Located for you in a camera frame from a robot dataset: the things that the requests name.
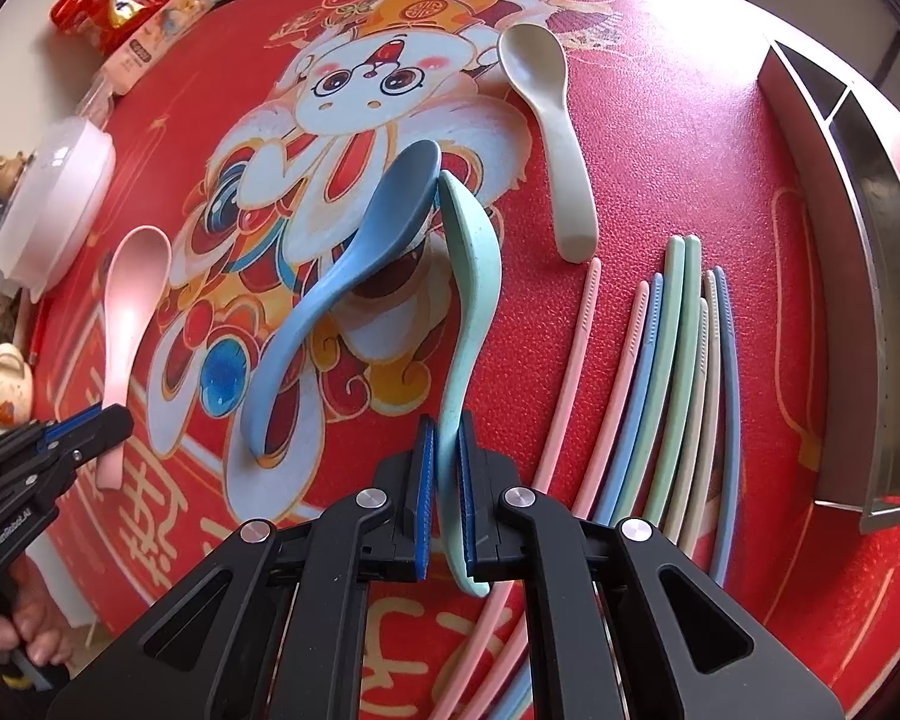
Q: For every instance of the red printed table mat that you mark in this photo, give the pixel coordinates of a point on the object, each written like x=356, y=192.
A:
x=645, y=165

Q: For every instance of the beige spoon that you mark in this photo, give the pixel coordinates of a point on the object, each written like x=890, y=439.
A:
x=532, y=60

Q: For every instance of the bundle of pastel chopsticks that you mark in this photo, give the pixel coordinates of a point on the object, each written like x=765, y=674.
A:
x=679, y=390

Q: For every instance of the patterned cream mug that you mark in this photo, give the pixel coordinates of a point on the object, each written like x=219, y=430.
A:
x=4, y=386

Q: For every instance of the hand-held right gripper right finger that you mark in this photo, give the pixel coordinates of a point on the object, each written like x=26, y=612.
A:
x=466, y=502

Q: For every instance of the pastel spoons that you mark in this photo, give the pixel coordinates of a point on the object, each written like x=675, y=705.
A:
x=390, y=225

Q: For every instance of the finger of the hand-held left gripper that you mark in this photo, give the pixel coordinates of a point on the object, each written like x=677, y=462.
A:
x=109, y=431
x=60, y=424

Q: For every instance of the pink chopstick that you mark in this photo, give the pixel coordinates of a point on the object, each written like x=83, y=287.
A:
x=577, y=345

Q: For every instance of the stainless steel utensil holder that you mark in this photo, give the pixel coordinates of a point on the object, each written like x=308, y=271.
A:
x=847, y=240

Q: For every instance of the beige labelled packet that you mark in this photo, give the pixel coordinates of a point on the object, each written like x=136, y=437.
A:
x=154, y=37

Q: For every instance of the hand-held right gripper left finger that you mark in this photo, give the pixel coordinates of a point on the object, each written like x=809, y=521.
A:
x=423, y=499

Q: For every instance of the mint green spoon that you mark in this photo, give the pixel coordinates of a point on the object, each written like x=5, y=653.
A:
x=480, y=255

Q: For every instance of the small brown teapot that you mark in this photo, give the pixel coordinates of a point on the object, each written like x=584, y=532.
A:
x=4, y=172

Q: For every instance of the person's left hand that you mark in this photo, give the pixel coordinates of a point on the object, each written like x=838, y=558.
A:
x=37, y=615

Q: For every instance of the pink spoon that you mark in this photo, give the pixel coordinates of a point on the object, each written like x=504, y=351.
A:
x=139, y=270

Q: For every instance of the white lidded pot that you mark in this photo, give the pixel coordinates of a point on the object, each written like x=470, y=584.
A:
x=52, y=195

